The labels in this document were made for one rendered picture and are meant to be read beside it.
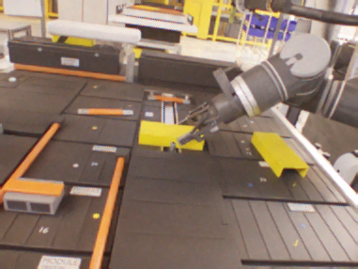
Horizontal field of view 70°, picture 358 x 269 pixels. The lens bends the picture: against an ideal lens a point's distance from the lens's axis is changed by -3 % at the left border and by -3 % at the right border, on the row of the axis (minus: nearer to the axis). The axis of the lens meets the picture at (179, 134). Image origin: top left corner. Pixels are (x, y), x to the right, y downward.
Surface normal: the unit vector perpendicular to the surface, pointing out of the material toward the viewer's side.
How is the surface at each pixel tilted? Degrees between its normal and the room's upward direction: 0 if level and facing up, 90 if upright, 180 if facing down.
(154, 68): 90
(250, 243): 0
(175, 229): 0
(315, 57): 56
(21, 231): 0
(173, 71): 90
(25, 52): 90
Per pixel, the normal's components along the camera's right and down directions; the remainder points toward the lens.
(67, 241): 0.14, -0.87
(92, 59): 0.05, 0.48
